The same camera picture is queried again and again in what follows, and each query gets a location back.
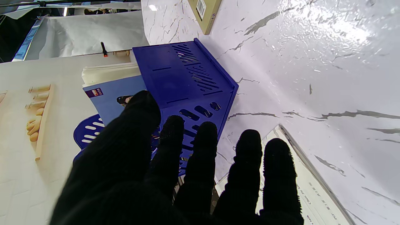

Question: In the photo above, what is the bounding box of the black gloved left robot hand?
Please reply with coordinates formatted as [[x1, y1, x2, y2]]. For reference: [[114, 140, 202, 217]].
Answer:
[[49, 90, 304, 225]]

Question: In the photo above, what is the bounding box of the light blue cover book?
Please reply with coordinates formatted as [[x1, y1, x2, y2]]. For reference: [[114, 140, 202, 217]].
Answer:
[[82, 73, 147, 126]]

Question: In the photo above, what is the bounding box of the beige cover book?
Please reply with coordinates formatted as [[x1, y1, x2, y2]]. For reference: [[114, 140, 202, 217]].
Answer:
[[187, 0, 223, 35]]

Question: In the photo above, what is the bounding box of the white printed worksheet booklet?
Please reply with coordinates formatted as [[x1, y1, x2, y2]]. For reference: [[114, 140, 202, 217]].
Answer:
[[216, 124, 357, 225]]

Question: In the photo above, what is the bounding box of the wooden rack with utensils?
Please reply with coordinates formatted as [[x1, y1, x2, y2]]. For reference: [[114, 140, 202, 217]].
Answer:
[[26, 84, 54, 161]]

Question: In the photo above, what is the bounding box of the blue plastic file holder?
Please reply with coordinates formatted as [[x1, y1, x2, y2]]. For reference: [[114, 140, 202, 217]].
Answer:
[[73, 38, 239, 178]]

